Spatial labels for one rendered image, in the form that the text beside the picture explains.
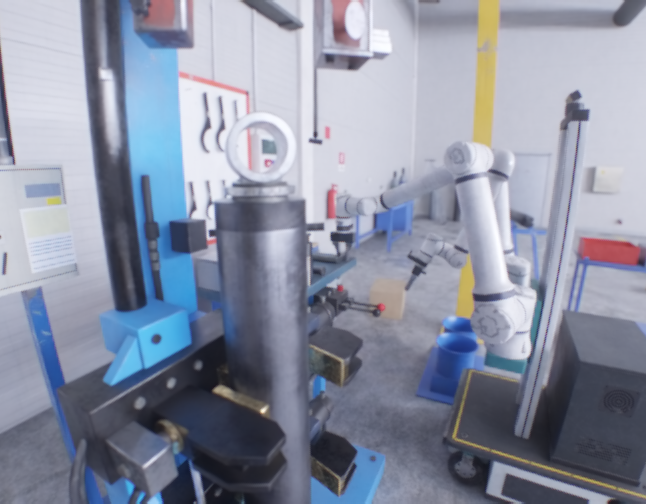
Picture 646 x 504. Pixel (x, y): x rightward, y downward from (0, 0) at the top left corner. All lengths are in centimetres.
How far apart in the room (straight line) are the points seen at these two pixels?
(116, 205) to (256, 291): 41
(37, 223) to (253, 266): 85
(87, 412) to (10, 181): 79
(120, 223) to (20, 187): 50
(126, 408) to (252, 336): 32
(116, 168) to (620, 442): 199
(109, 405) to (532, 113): 1140
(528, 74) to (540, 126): 154
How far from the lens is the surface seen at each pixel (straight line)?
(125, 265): 94
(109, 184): 91
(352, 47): 80
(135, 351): 88
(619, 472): 192
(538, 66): 1179
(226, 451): 75
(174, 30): 80
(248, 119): 72
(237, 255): 71
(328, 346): 106
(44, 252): 137
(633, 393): 170
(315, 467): 138
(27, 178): 135
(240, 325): 77
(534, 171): 1133
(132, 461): 80
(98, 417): 83
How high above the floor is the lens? 153
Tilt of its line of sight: 14 degrees down
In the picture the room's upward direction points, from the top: straight up
